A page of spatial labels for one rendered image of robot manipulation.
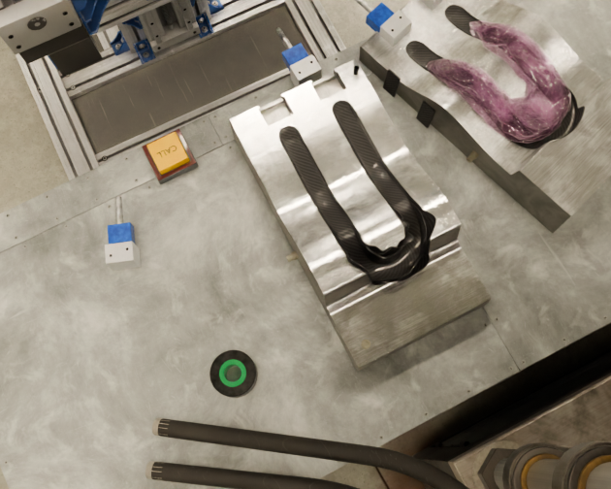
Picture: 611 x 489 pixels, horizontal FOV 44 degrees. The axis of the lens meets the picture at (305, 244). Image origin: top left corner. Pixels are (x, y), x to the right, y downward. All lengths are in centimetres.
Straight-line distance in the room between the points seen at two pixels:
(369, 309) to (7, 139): 152
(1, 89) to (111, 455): 150
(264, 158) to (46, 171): 119
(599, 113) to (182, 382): 88
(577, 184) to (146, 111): 126
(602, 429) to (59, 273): 101
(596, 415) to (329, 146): 67
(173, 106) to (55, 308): 90
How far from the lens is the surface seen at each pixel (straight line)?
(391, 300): 133
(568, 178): 140
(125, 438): 141
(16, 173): 249
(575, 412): 145
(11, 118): 257
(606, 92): 148
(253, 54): 224
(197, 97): 220
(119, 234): 142
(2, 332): 150
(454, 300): 135
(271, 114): 143
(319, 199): 135
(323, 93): 145
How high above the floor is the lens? 216
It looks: 75 degrees down
